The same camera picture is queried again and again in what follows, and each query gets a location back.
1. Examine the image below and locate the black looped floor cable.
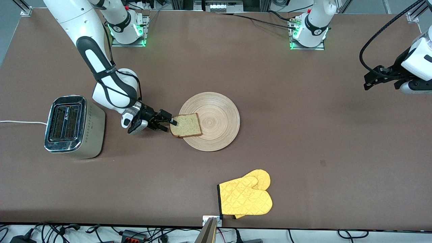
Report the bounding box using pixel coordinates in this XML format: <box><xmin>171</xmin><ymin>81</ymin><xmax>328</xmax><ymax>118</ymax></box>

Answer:
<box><xmin>337</xmin><ymin>229</ymin><xmax>369</xmax><ymax>239</ymax></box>

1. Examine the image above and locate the short black table cable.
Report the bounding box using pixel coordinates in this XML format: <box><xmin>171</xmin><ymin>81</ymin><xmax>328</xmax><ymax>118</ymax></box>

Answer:
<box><xmin>268</xmin><ymin>10</ymin><xmax>297</xmax><ymax>23</ymax></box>

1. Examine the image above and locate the aluminium profile bar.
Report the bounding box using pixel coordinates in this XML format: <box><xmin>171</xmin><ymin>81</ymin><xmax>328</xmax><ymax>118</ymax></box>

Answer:
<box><xmin>195</xmin><ymin>217</ymin><xmax>218</xmax><ymax>243</ymax></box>

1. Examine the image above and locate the black power adapter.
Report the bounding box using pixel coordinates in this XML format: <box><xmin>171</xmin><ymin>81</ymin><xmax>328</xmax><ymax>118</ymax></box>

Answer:
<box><xmin>9</xmin><ymin>233</ymin><xmax>37</xmax><ymax>243</ymax></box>

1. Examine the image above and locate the round wooden plate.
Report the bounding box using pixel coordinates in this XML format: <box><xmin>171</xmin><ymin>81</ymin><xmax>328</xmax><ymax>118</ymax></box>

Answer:
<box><xmin>178</xmin><ymin>92</ymin><xmax>241</xmax><ymax>152</ymax></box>

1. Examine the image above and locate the long black table cable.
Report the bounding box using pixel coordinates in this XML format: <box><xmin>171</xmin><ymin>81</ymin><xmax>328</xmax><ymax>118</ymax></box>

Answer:
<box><xmin>216</xmin><ymin>12</ymin><xmax>299</xmax><ymax>29</ymax></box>

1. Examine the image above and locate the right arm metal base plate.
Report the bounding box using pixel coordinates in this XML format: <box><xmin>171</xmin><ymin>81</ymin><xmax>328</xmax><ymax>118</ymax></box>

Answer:
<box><xmin>111</xmin><ymin>14</ymin><xmax>149</xmax><ymax>47</ymax></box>

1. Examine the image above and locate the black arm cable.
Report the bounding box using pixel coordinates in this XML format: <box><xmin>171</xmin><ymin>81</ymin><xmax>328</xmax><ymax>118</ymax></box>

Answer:
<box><xmin>359</xmin><ymin>0</ymin><xmax>424</xmax><ymax>80</ymax></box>
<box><xmin>101</xmin><ymin>24</ymin><xmax>142</xmax><ymax>103</ymax></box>

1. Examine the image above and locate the black orange connector block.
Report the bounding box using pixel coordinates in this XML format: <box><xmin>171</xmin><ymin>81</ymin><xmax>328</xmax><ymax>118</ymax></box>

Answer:
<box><xmin>121</xmin><ymin>229</ymin><xmax>148</xmax><ymax>242</ymax></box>

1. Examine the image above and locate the white power strip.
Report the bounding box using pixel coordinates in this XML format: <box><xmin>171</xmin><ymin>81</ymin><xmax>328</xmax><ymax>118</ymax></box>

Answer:
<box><xmin>202</xmin><ymin>0</ymin><xmax>244</xmax><ymax>13</ymax></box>

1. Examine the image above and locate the yellow quilted oven mitt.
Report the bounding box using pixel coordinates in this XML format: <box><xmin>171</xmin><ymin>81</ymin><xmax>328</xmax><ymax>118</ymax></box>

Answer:
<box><xmin>217</xmin><ymin>169</ymin><xmax>273</xmax><ymax>220</ymax></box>

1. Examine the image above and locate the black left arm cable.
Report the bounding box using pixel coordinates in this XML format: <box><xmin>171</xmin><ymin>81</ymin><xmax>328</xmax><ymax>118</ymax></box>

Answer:
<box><xmin>359</xmin><ymin>0</ymin><xmax>424</xmax><ymax>80</ymax></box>

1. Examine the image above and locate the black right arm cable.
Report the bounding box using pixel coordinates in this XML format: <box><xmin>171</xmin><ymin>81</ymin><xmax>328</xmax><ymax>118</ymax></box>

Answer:
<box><xmin>101</xmin><ymin>24</ymin><xmax>142</xmax><ymax>103</ymax></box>

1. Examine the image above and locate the power strip with plugs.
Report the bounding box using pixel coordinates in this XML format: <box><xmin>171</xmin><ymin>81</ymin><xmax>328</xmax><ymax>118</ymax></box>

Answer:
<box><xmin>127</xmin><ymin>0</ymin><xmax>159</xmax><ymax>10</ymax></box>

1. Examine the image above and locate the white toaster power cord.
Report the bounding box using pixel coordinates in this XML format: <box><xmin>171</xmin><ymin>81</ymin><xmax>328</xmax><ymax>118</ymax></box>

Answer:
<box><xmin>0</xmin><ymin>120</ymin><xmax>48</xmax><ymax>126</ymax></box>

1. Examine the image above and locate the silver mounting bracket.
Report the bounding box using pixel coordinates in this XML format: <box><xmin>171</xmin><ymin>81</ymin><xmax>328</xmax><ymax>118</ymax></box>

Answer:
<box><xmin>202</xmin><ymin>215</ymin><xmax>222</xmax><ymax>227</ymax></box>

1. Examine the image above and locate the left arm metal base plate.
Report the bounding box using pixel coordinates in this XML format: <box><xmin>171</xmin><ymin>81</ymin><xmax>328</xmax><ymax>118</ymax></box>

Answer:
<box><xmin>290</xmin><ymin>16</ymin><xmax>325</xmax><ymax>51</ymax></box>

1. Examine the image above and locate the silver two-slot toaster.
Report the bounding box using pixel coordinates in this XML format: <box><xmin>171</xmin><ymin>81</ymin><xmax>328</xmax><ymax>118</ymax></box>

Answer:
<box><xmin>44</xmin><ymin>95</ymin><xmax>106</xmax><ymax>159</ymax></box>

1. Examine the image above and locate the brown bread slice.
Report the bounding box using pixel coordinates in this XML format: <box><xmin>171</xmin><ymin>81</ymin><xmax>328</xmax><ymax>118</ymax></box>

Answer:
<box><xmin>169</xmin><ymin>113</ymin><xmax>203</xmax><ymax>138</ymax></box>

